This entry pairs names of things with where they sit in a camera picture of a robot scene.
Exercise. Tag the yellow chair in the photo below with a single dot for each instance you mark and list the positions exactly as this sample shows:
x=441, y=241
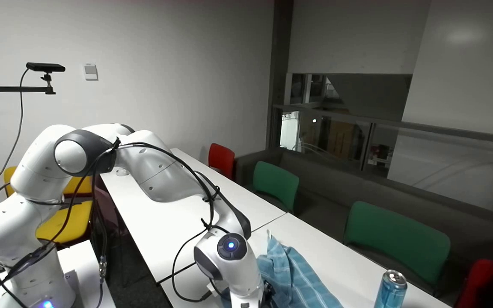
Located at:
x=67, y=223

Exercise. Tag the grey bench seat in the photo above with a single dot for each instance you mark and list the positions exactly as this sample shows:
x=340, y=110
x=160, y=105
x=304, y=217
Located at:
x=326, y=188

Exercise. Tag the white wall switch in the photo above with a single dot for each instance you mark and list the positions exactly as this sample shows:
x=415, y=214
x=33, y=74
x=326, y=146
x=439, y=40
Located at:
x=91, y=70

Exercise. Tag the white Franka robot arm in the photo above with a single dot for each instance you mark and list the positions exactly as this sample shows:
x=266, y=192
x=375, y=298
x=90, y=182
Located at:
x=35, y=164

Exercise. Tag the green chair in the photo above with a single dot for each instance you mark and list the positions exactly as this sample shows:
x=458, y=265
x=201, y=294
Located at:
x=274, y=183
x=398, y=236

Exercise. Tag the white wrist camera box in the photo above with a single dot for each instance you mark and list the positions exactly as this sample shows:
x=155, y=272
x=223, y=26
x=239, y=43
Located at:
x=247, y=301

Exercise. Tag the red chair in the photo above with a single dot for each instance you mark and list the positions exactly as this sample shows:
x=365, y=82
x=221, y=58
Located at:
x=487, y=282
x=221, y=159

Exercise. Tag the blue drink can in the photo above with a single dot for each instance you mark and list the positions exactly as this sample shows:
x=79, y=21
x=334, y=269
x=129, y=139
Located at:
x=391, y=291

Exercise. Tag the black stereo camera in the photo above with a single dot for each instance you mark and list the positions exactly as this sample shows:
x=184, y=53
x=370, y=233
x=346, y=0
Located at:
x=45, y=67

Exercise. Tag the black camera boom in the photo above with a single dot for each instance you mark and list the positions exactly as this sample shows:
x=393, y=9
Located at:
x=13, y=87

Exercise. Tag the blue striped towel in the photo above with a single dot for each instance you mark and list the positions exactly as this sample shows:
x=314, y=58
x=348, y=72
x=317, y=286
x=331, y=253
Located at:
x=304, y=282

